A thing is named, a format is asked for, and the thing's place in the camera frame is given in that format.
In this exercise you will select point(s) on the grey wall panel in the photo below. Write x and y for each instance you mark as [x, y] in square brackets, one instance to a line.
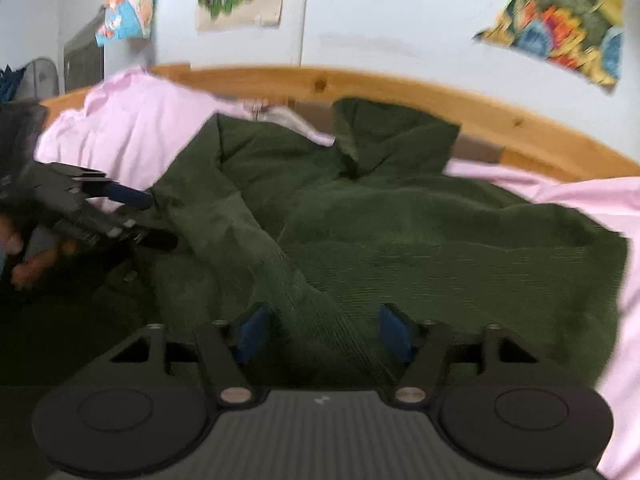
[82, 62]

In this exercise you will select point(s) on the wooden bed frame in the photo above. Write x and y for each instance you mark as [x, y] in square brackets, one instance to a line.
[400, 91]

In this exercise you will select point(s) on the grey round fan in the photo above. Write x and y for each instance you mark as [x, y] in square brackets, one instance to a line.
[39, 77]

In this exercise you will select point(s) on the blue and orange wall poster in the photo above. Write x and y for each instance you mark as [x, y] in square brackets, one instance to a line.
[127, 2]

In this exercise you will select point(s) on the blue cloth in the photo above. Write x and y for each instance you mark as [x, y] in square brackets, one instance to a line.
[7, 85]

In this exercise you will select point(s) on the white wall conduit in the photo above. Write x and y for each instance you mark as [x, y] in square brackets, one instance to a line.
[301, 10]

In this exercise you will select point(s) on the pink bed sheet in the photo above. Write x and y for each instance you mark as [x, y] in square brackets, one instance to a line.
[140, 125]

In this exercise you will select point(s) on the white mattress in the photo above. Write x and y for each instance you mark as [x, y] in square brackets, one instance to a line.
[286, 117]

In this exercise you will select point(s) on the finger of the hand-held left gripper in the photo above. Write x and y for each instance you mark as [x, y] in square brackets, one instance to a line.
[127, 194]
[145, 237]

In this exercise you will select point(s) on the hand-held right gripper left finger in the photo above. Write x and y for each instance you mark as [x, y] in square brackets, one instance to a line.
[252, 334]

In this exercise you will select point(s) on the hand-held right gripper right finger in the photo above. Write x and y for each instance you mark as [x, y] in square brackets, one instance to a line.
[395, 334]

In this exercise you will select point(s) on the colourful flame print wall poster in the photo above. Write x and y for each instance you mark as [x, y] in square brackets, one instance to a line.
[555, 17]

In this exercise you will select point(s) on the person's left hand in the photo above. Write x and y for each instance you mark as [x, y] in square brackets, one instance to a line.
[27, 270]

